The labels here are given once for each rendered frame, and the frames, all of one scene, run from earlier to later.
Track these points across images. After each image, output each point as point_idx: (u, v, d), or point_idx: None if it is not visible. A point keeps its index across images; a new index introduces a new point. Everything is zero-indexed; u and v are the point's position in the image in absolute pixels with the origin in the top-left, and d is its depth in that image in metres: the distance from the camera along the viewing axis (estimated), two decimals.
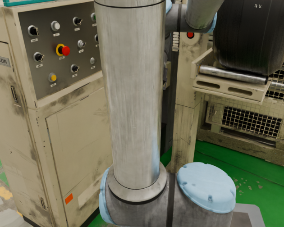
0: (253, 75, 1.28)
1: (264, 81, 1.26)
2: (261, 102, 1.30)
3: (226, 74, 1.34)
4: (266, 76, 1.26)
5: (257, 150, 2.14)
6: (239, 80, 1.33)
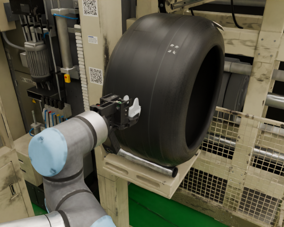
0: (160, 165, 1.09)
1: (171, 174, 1.07)
2: (172, 195, 1.12)
3: (134, 160, 1.15)
4: (173, 169, 1.07)
5: (205, 207, 1.95)
6: (148, 166, 1.15)
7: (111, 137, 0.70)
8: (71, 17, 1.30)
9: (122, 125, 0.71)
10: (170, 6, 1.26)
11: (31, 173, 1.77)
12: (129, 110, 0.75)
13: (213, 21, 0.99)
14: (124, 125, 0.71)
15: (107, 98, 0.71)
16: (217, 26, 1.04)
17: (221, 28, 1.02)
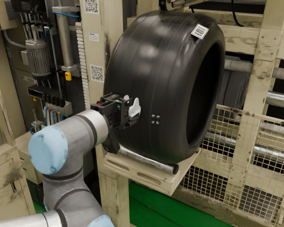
0: (160, 169, 1.11)
1: None
2: (172, 192, 1.12)
3: None
4: (172, 174, 1.08)
5: (205, 206, 1.95)
6: None
7: (111, 136, 0.70)
8: (71, 15, 1.30)
9: (122, 124, 0.71)
10: (171, 4, 1.26)
11: (32, 171, 1.77)
12: (130, 110, 0.75)
13: (191, 33, 0.82)
14: (124, 125, 0.71)
15: (108, 97, 0.71)
16: (199, 24, 0.85)
17: (203, 29, 0.84)
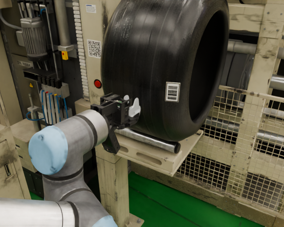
0: None
1: (177, 142, 1.03)
2: (174, 173, 1.07)
3: None
4: None
5: (207, 195, 1.90)
6: (147, 138, 1.07)
7: (111, 136, 0.70)
8: None
9: (122, 124, 0.71)
10: None
11: (28, 158, 1.72)
12: (130, 110, 0.75)
13: (165, 101, 0.78)
14: (124, 125, 0.71)
15: (108, 98, 0.71)
16: (167, 82, 0.75)
17: (175, 86, 0.76)
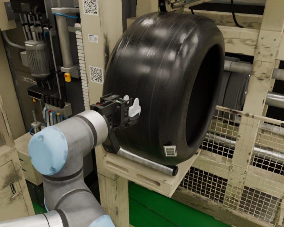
0: None
1: (173, 167, 1.07)
2: (172, 194, 1.12)
3: (136, 153, 1.15)
4: (176, 165, 1.09)
5: (205, 206, 1.95)
6: (146, 164, 1.13)
7: (111, 136, 0.70)
8: (71, 16, 1.30)
9: (122, 124, 0.71)
10: (171, 5, 1.26)
11: (31, 172, 1.77)
12: (129, 110, 0.75)
13: (165, 156, 0.91)
14: (124, 125, 0.71)
15: (108, 98, 0.71)
16: (164, 146, 0.87)
17: (171, 148, 0.87)
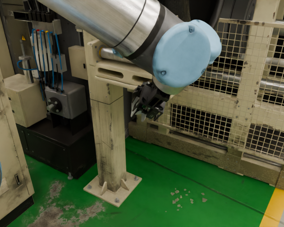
0: None
1: None
2: (173, 96, 0.98)
3: None
4: None
5: (208, 154, 1.81)
6: None
7: None
8: None
9: (144, 85, 0.72)
10: None
11: (20, 111, 1.63)
12: (138, 102, 0.75)
13: None
14: (142, 84, 0.72)
15: (155, 112, 0.70)
16: None
17: None
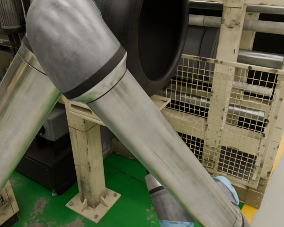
0: None
1: None
2: None
3: None
4: None
5: None
6: None
7: None
8: None
9: None
10: None
11: None
12: None
13: None
14: None
15: None
16: None
17: None
